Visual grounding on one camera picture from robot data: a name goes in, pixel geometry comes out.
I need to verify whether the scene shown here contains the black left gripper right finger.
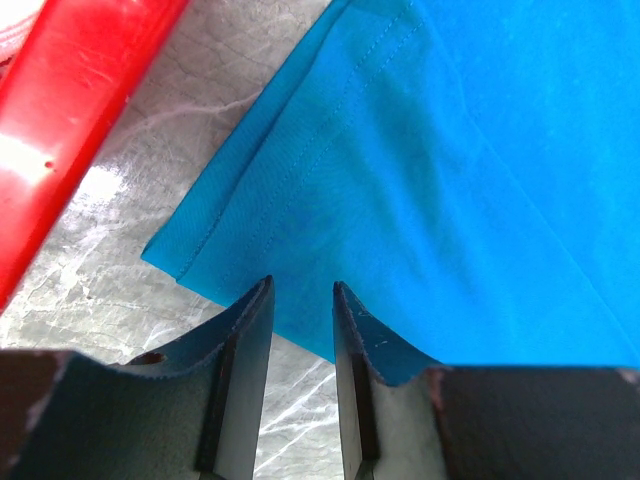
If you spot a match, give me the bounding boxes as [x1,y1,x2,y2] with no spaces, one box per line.
[333,282,639,479]

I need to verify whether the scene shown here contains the blue t shirt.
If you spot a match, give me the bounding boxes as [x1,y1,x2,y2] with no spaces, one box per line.
[142,1,639,367]

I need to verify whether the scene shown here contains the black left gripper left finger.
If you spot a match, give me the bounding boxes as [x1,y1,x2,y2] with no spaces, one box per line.
[1,278,275,479]

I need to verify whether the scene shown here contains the red plastic bin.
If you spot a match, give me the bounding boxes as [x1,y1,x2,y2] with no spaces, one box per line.
[1,1,187,306]

